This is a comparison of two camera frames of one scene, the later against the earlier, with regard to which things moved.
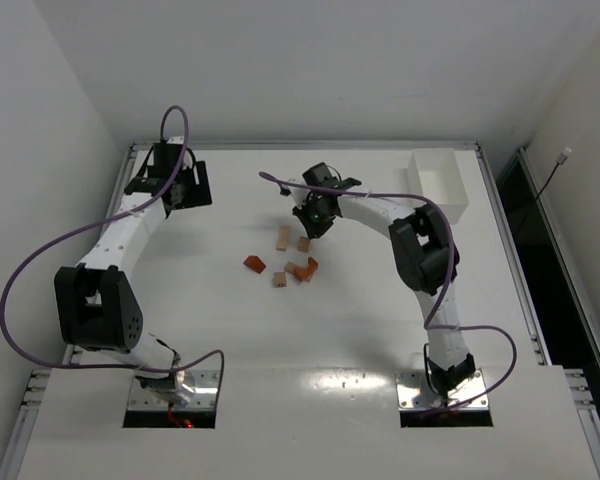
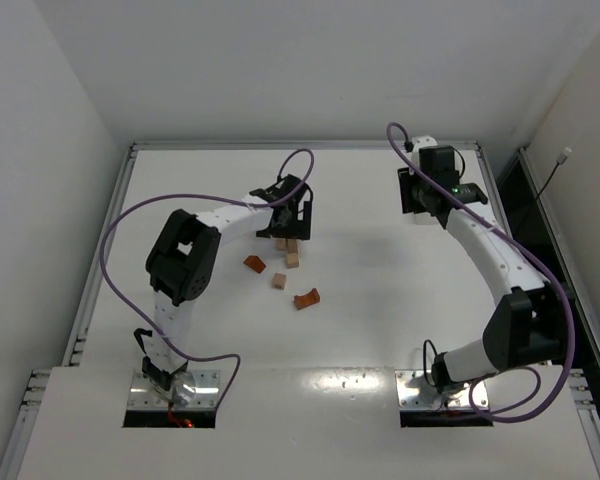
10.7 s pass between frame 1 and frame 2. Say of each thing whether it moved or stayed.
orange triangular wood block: stayed
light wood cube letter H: moved
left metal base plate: stayed
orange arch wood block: moved
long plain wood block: moved
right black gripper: moved
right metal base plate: stayed
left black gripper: moved
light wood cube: stayed
